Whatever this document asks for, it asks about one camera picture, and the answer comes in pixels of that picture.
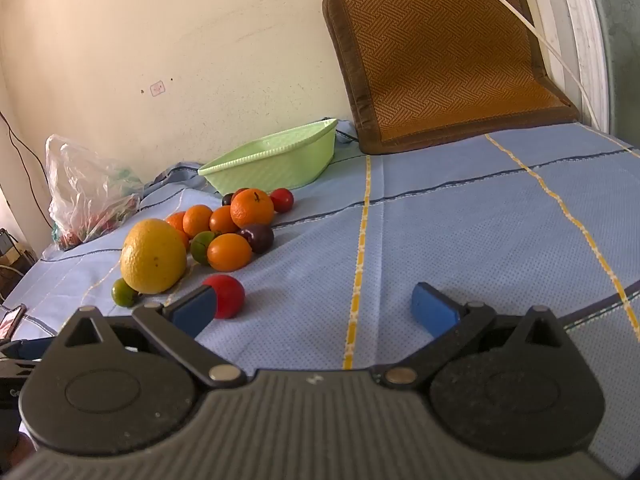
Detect white window frame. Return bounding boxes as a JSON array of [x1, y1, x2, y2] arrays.
[[530, 0, 640, 151]]

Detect red tomato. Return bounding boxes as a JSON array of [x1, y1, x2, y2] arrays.
[[269, 188, 294, 213], [202, 274, 246, 320]]

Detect clear plastic bag of produce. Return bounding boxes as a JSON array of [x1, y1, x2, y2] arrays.
[[45, 134, 146, 252]]

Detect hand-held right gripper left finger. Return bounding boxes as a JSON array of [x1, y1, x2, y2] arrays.
[[42, 284, 248, 389]]

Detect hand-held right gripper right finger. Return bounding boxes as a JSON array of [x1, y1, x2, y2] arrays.
[[375, 282, 576, 391]]

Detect brown woven seat mat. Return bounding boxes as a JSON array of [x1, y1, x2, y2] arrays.
[[321, 0, 581, 156]]

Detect smartphone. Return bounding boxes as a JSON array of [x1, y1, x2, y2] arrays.
[[0, 304, 27, 341]]

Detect cluttered wooden stand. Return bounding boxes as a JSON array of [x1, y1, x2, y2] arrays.
[[0, 227, 37, 303]]

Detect green tomato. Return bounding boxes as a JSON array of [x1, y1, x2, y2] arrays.
[[190, 231, 217, 266]]

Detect large orange with stem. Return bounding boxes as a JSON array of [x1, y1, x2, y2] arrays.
[[230, 188, 275, 229]]

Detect small orange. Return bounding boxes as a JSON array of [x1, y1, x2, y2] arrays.
[[165, 211, 191, 251], [206, 233, 253, 272], [209, 205, 240, 235], [182, 204, 214, 239]]

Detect dark wall cable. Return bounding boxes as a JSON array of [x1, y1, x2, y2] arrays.
[[0, 110, 56, 231]]

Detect blue striped bedsheet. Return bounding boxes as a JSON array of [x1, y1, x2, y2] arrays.
[[0, 119, 640, 480]]

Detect white cable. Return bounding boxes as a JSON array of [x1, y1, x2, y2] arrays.
[[457, 0, 601, 131]]

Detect large yellow grapefruit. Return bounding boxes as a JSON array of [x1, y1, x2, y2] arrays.
[[120, 218, 188, 295]]

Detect small green lime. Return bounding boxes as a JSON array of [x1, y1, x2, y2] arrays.
[[111, 278, 139, 308]]

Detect light green plastic basket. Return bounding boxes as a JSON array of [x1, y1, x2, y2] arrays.
[[197, 118, 339, 197]]

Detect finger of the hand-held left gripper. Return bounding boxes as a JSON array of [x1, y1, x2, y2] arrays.
[[0, 339, 60, 361]]

